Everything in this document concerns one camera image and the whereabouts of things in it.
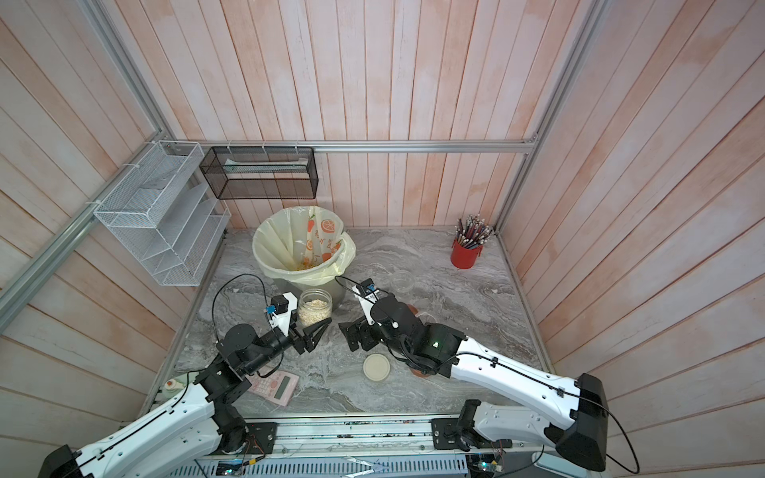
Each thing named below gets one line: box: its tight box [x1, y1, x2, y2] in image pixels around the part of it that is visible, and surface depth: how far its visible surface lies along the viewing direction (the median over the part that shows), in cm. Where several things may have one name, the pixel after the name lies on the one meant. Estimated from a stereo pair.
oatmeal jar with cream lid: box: [296, 287, 333, 330], surface depth 69 cm
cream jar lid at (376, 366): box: [362, 353, 391, 382], surface depth 86 cm
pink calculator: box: [246, 370, 300, 408], surface depth 81 cm
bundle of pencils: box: [454, 214, 494, 249], surface depth 100 cm
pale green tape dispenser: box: [160, 378, 186, 396], surface depth 76 cm
